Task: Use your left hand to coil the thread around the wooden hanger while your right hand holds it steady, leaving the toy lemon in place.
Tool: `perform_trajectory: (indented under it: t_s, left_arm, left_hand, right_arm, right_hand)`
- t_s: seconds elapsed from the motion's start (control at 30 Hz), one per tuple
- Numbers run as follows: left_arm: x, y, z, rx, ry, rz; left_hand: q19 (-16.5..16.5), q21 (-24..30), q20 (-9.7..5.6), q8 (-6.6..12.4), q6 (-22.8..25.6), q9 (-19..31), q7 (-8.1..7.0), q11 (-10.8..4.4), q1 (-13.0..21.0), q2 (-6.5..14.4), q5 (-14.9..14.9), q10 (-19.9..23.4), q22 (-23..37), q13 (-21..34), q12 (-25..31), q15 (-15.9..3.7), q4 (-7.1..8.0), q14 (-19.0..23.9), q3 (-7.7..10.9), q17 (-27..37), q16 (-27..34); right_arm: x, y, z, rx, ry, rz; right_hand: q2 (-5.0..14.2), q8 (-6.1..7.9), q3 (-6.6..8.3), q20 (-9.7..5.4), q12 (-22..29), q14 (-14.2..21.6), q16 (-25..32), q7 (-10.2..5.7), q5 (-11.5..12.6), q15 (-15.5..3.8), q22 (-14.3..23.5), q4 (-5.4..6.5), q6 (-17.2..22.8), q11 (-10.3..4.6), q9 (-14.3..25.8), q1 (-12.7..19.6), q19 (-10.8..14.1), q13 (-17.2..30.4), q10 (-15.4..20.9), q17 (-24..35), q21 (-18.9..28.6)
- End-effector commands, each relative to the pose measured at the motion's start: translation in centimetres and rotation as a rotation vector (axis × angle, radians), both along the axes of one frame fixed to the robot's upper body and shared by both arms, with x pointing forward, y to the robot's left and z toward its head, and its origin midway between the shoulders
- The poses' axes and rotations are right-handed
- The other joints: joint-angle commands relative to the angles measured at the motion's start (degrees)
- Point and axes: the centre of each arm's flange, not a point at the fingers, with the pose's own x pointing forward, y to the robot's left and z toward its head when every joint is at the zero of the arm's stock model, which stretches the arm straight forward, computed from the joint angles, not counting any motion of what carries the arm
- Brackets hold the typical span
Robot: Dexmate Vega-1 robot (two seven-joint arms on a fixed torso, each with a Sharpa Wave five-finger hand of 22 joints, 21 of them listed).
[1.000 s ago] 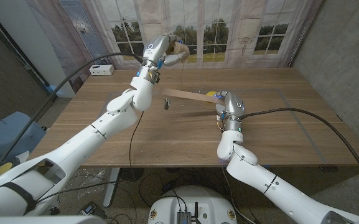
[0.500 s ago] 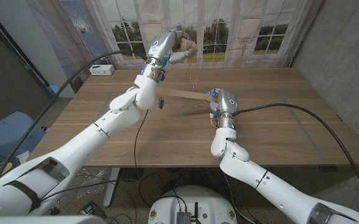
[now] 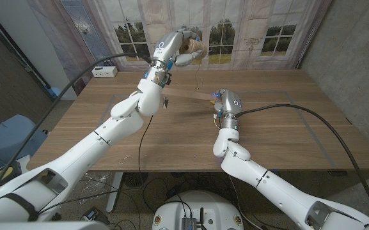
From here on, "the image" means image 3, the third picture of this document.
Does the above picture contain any small black floor device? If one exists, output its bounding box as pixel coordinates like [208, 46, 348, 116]
[83, 207, 108, 224]

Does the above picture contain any black round floor fan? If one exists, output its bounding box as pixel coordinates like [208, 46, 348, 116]
[123, 172, 149, 188]

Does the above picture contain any printed window backdrop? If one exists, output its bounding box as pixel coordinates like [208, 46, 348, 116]
[27, 0, 332, 96]

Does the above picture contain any clear plastic bag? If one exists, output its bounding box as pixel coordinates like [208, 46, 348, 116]
[78, 172, 114, 205]

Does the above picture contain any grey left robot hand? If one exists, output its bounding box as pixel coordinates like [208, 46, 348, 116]
[150, 28, 205, 70]

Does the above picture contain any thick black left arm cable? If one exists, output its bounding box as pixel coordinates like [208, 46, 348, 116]
[0, 52, 153, 196]

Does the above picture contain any blue plastic bin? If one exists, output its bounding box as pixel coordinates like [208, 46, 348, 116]
[0, 114, 48, 167]

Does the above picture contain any jute twine spool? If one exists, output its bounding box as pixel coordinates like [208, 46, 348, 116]
[179, 37, 208, 61]

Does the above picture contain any black and yellow foot pedal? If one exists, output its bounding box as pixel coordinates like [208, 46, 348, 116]
[0, 161, 22, 180]

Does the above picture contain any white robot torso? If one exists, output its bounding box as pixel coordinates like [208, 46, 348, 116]
[152, 190, 245, 230]

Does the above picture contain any thin black left wrist cable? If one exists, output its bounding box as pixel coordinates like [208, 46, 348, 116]
[137, 115, 154, 175]

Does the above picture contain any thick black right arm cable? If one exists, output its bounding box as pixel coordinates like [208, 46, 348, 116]
[235, 103, 369, 221]

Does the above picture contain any white table leg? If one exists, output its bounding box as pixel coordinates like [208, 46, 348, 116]
[106, 172, 124, 213]

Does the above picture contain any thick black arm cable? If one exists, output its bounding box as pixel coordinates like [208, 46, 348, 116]
[0, 52, 153, 196]
[235, 103, 369, 221]

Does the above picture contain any wooden hanger with metal clips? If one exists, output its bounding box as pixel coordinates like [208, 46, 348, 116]
[161, 86, 223, 109]

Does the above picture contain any white power box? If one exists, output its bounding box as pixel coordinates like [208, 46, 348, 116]
[91, 66, 118, 79]

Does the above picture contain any white robot head rim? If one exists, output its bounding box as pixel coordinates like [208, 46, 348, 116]
[0, 220, 110, 230]

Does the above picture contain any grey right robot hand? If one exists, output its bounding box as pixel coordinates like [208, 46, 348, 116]
[211, 89, 244, 130]

